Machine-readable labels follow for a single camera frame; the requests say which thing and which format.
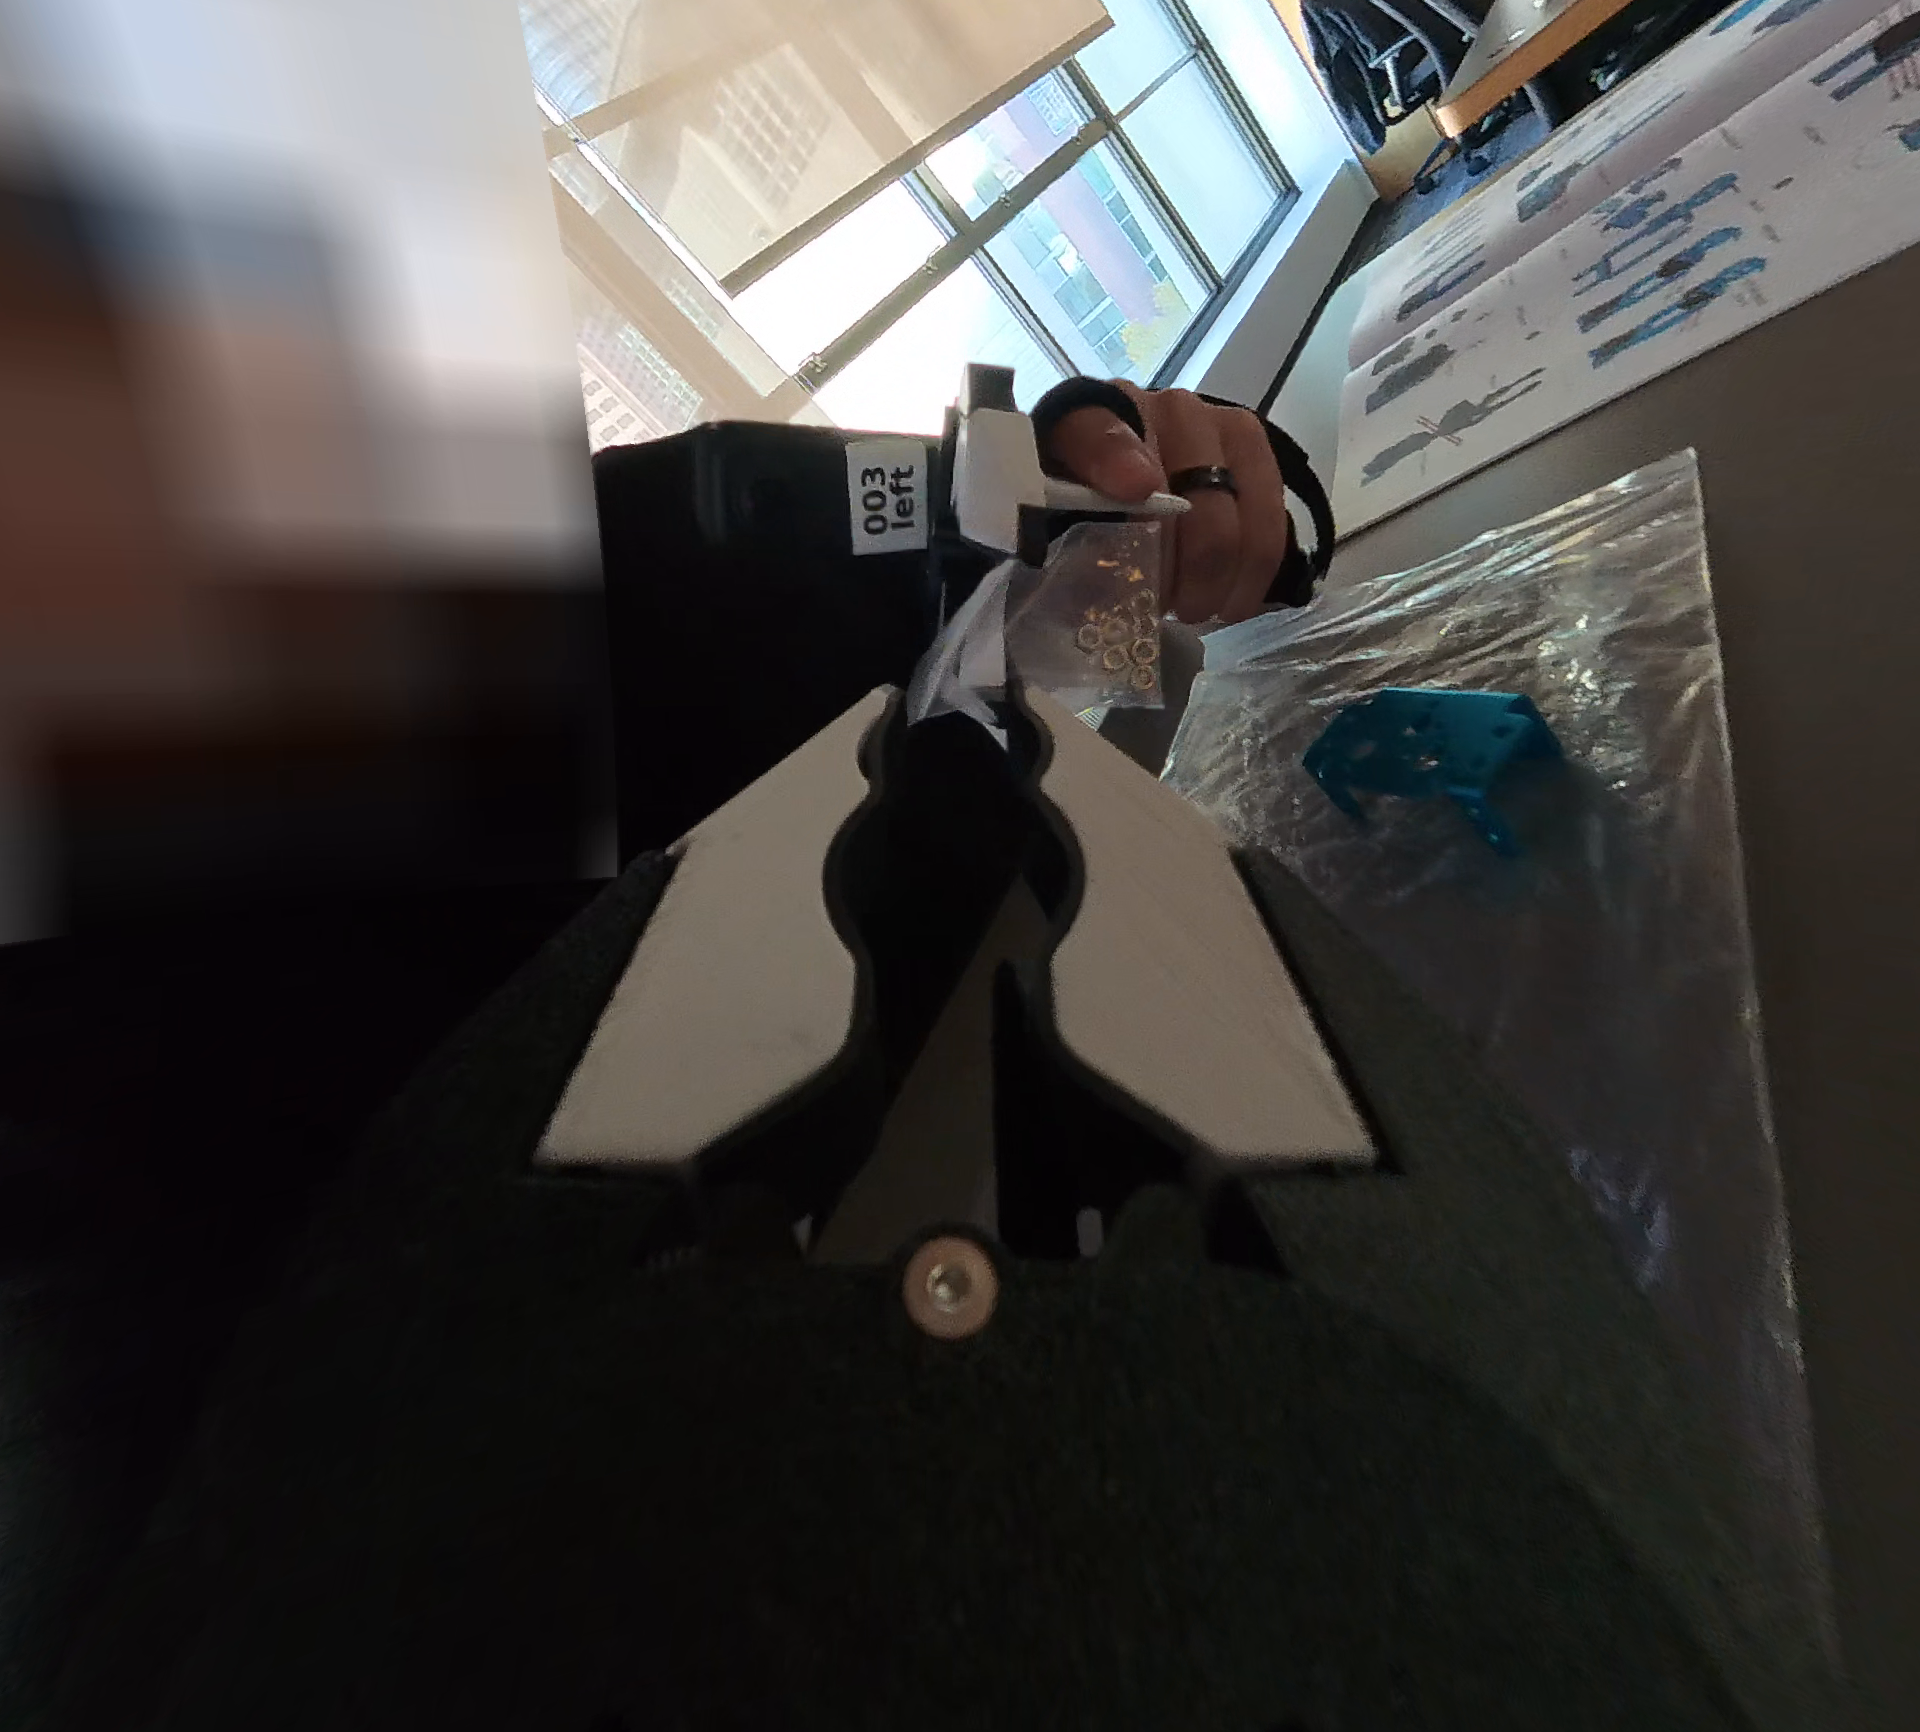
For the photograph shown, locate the tall side window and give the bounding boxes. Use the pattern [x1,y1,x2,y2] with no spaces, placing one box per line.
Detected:
[533,0,1299,429]

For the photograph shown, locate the person's left hand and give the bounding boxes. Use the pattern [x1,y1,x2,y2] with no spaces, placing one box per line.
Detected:
[1035,382,1299,630]

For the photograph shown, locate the open instruction manual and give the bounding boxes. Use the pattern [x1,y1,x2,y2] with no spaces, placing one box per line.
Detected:
[1341,0,1920,534]

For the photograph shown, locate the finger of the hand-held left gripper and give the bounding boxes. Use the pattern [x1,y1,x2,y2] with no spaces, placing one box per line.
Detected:
[953,405,1061,561]

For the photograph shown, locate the small clear nut bag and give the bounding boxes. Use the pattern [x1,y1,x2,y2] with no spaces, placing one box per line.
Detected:
[907,514,1205,731]

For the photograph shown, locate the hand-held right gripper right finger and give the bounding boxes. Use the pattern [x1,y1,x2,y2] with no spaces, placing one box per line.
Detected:
[1001,689,1378,1179]

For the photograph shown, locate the blue metal bracket large holes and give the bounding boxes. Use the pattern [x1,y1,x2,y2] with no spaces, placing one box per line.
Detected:
[1301,686,1554,865]

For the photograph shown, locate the large clear plastic bag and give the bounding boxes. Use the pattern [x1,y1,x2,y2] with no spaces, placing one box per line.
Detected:
[1163,446,1854,1615]

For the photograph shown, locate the person's black sweater torso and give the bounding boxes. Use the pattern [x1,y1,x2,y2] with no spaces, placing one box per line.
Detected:
[0,593,918,1732]

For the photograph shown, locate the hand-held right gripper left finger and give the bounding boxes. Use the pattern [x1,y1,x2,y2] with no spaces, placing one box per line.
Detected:
[534,686,905,1179]

